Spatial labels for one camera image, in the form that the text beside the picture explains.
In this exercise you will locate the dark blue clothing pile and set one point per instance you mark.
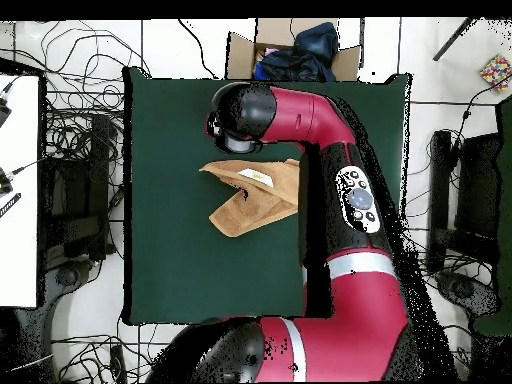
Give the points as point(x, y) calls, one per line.
point(308, 52)

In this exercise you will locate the black metal bar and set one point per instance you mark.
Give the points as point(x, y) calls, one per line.
point(454, 40)

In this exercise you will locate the black power strip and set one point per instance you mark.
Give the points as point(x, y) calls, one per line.
point(118, 362)

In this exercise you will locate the green covered side table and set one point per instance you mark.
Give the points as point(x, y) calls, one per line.
point(506, 240)

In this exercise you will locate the multicoloured patterned item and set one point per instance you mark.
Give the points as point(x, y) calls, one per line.
point(496, 72)

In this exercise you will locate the black device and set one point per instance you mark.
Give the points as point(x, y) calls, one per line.
point(4, 182)
point(3, 110)

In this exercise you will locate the black equipment rack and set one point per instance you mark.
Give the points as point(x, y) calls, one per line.
point(476, 184)
point(76, 192)

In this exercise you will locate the black slotted bar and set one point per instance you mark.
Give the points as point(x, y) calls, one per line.
point(10, 204)

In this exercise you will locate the black stand foot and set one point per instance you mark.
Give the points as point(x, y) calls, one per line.
point(66, 276)
point(464, 294)

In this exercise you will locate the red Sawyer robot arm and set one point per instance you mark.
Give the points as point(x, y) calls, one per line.
point(320, 120)

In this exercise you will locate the white side table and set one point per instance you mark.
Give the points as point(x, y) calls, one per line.
point(20, 200)

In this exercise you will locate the orange terry towel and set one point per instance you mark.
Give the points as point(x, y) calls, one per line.
point(256, 208)

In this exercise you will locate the brown cardboard box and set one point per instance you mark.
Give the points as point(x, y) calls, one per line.
point(240, 56)

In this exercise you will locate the dark green table cloth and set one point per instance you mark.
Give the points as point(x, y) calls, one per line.
point(180, 280)

